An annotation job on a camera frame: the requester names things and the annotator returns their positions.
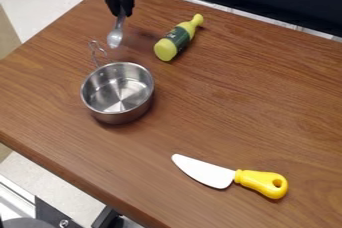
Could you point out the silver tablespoon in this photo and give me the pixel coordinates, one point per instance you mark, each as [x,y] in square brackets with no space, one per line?
[115,35]

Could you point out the silver pot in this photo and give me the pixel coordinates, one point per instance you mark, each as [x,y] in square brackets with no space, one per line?
[118,93]

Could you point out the yellow green toy bottle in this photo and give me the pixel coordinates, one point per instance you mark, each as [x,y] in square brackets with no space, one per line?
[176,38]

